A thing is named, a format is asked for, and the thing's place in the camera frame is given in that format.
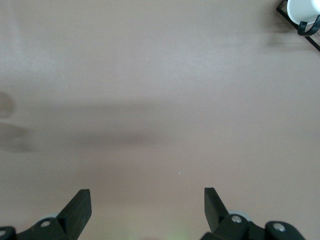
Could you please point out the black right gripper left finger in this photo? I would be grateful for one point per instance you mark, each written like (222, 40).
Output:
(75, 212)

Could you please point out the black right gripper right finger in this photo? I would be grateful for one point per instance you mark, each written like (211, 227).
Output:
(215, 212)

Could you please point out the white cup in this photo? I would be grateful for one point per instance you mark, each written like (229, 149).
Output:
(302, 10)

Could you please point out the brown table cover cloth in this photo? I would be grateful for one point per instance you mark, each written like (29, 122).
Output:
(150, 75)

